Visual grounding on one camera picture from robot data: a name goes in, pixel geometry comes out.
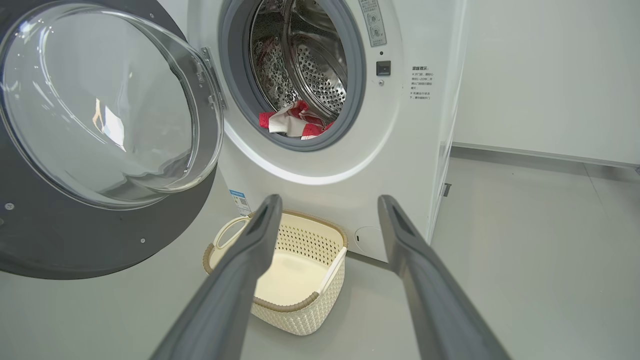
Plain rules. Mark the round glass washing machine door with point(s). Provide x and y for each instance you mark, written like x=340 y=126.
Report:
x=50 y=235

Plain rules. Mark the blue energy label sticker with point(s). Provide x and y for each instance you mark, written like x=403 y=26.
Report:
x=239 y=200

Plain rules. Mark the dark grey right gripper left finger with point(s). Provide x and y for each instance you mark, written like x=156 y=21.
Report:
x=225 y=295

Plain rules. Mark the white front-load washing machine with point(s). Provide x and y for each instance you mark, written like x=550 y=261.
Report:
x=350 y=200

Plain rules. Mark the red Bulls jersey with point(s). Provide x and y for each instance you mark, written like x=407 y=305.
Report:
x=265 y=120

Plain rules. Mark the cream perforated laundry basket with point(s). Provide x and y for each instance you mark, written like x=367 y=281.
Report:
x=295 y=280

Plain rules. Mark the white garment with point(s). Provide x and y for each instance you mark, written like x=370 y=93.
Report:
x=279 y=124

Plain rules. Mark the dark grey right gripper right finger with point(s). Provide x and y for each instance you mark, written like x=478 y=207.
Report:
x=440 y=310

